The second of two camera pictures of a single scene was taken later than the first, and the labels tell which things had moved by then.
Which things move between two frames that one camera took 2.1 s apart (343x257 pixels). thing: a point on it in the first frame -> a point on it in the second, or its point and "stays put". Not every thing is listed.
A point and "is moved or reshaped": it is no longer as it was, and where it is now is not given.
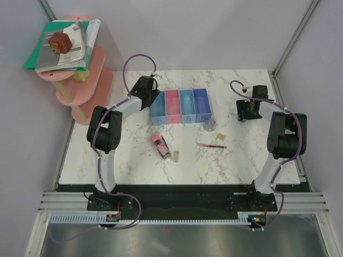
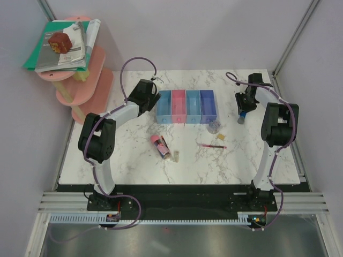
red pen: (218, 146) stays put
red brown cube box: (60, 43) stays put
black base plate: (181, 202) stays put
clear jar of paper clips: (209, 124) is moved or reshaped
